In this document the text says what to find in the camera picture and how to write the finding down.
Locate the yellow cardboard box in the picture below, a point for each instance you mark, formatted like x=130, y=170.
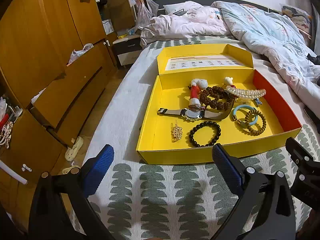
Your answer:
x=241, y=127

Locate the white plush hair clip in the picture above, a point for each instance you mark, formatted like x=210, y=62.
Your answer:
x=228, y=81

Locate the white floral duvet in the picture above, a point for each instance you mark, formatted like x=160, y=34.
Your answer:
x=277, y=38

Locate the gold rhinestone hair clip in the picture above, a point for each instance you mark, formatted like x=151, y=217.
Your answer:
x=176, y=132

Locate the pink blanket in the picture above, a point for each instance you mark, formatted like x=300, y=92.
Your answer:
x=197, y=21

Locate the pearl claw hair clip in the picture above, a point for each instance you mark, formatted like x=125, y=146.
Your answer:
x=250, y=94

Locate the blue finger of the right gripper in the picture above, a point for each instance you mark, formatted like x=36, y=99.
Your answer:
x=308, y=169

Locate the small blue hair clip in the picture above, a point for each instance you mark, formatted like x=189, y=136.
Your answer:
x=257, y=102

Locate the wooden wardrobe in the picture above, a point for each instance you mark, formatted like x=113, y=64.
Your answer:
x=58, y=101

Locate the bedside nightstand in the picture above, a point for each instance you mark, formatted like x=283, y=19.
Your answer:
x=127, y=50

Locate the patterned pillow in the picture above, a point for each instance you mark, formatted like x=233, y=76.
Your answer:
x=299, y=17

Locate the white pillow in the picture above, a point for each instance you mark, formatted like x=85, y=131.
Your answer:
x=185, y=6

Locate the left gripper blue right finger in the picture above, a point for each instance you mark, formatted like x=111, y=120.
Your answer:
x=232, y=170

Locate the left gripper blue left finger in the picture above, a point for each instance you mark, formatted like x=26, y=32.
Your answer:
x=94, y=170

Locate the white clog slipper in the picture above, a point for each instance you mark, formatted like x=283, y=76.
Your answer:
x=66, y=170
x=71, y=153

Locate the white plastic bag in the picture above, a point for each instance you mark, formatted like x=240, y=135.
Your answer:
x=78, y=53

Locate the santa hat hair clip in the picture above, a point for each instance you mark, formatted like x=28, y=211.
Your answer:
x=196, y=87

